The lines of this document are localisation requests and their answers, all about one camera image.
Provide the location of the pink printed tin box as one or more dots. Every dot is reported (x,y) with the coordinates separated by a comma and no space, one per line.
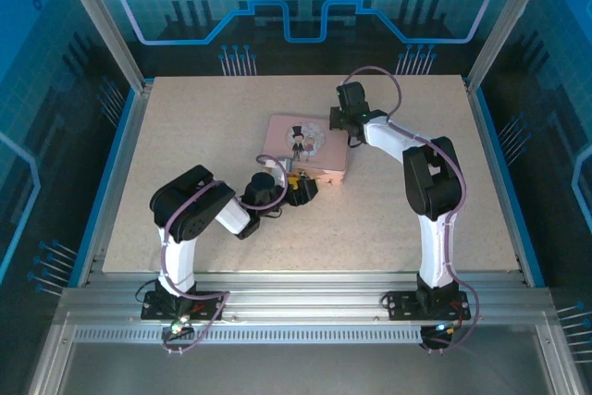
(282,136)

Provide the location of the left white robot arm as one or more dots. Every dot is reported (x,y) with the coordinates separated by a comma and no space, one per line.
(178,256)

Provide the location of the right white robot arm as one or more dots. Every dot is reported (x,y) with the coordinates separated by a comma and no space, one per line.
(393,136)

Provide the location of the aluminium mounting rail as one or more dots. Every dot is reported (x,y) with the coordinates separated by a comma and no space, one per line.
(300,295)

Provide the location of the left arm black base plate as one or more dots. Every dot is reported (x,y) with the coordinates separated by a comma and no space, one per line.
(208,304)

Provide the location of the aluminium table side rail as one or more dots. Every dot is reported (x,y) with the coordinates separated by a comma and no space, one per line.
(484,136)
(123,168)

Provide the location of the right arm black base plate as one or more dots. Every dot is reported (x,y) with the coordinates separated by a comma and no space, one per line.
(402,306)

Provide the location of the aluminium frame post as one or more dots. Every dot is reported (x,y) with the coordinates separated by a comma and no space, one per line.
(509,20)
(99,20)

